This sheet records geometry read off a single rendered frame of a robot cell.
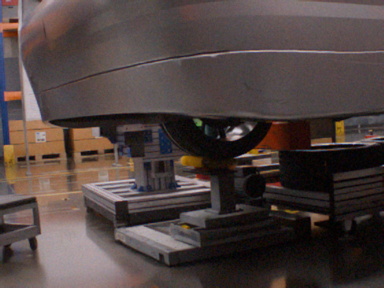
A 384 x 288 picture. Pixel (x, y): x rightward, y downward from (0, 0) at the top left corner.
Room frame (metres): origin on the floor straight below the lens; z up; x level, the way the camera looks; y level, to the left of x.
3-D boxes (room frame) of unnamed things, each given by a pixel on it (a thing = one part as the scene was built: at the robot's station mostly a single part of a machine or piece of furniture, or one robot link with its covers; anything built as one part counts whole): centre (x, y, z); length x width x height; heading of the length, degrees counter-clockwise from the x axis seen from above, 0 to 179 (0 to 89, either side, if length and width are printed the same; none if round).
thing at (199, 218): (3.25, -0.15, 0.32); 0.40 x 0.30 x 0.28; 117
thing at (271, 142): (3.66, -0.52, 0.69); 0.52 x 0.17 x 0.35; 27
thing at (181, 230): (3.25, -0.16, 0.13); 0.50 x 0.36 x 0.10; 117
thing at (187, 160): (3.25, -0.02, 0.51); 0.29 x 0.06 x 0.06; 27
